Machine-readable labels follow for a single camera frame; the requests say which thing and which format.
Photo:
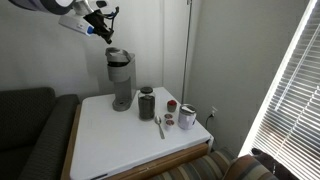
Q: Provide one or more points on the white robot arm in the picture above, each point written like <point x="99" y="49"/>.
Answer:
<point x="83" y="16"/>

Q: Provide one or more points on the wooden table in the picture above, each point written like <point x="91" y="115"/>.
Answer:
<point x="144" y="170"/>

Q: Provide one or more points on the glass jar with black lid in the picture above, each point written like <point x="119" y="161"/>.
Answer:
<point x="146" y="103"/>

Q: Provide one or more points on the small coffee pod rear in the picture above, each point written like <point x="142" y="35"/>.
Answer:
<point x="168" y="116"/>

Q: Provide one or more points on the white table board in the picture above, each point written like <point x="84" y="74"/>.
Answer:
<point x="110" y="142"/>

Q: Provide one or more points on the red lidded coffee pod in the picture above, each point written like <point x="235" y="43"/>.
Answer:
<point x="171" y="105"/>

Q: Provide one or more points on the dark grey armchair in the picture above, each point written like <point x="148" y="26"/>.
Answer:
<point x="35" y="125"/>

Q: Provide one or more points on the striped sofa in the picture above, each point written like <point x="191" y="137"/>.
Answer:
<point x="219" y="165"/>

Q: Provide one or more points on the small coffee pod front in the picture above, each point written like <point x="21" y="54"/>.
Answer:
<point x="169" y="124"/>

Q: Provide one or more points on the metal spoon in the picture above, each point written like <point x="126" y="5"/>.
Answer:
<point x="158" y="122"/>

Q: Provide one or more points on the dark object by window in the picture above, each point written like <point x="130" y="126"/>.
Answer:
<point x="276" y="168"/>

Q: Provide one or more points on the wall outlet with plug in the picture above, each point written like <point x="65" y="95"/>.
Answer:
<point x="213" y="111"/>

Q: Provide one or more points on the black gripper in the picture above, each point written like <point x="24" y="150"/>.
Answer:
<point x="99" y="27"/>

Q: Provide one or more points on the small coffee pod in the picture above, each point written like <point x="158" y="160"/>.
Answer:
<point x="169" y="124"/>
<point x="168" y="116"/>

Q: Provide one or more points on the white window blinds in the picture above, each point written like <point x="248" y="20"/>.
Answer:
<point x="290" y="127"/>

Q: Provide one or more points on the grey coffeemaker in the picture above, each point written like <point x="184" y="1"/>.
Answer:
<point x="122" y="72"/>

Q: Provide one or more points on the white lavender mug with lid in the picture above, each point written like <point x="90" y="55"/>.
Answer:
<point x="187" y="116"/>

